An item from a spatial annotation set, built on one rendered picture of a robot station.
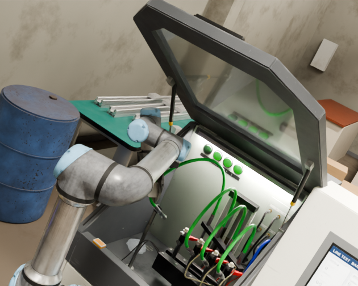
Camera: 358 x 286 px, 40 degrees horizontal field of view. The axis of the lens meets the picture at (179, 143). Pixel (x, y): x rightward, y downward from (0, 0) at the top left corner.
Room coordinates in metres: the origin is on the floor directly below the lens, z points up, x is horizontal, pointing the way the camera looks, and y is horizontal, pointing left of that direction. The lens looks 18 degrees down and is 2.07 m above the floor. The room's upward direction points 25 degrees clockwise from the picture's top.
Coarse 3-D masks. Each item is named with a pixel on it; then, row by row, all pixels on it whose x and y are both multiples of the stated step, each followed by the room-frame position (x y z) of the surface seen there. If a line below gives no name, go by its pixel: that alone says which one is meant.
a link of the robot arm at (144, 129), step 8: (136, 120) 1.59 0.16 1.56; (144, 120) 1.61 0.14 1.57; (152, 120) 1.66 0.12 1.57; (128, 128) 1.58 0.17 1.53; (136, 128) 1.57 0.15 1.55; (144, 128) 1.57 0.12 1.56; (152, 128) 1.59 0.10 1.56; (160, 128) 1.61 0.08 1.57; (128, 136) 1.57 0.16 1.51; (136, 136) 1.57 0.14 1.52; (144, 136) 1.57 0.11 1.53; (152, 136) 1.58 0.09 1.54; (152, 144) 1.58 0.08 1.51
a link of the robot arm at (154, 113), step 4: (144, 108) 1.72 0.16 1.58; (148, 108) 1.72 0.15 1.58; (152, 108) 1.72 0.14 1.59; (156, 108) 1.72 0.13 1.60; (140, 112) 1.71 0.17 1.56; (144, 112) 1.69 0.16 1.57; (148, 112) 1.69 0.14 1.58; (152, 112) 1.69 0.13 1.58; (156, 112) 1.70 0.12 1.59; (160, 112) 1.73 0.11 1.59; (140, 116) 1.71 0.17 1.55; (152, 116) 1.69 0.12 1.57; (156, 116) 1.70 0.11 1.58; (160, 116) 1.72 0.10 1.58; (156, 120) 1.69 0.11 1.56; (160, 120) 1.72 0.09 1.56; (156, 124) 1.68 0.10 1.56; (160, 124) 1.72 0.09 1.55
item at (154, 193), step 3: (156, 183) 1.70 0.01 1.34; (153, 186) 1.69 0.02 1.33; (156, 186) 1.70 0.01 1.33; (153, 189) 1.69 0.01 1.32; (156, 189) 1.70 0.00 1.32; (150, 192) 1.68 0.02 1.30; (153, 192) 1.69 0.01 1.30; (156, 192) 1.70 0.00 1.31; (150, 195) 1.68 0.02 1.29; (153, 195) 1.69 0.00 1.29; (156, 195) 1.70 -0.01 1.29; (159, 195) 1.70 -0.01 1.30; (156, 198) 1.70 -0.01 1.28; (156, 201) 1.71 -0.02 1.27
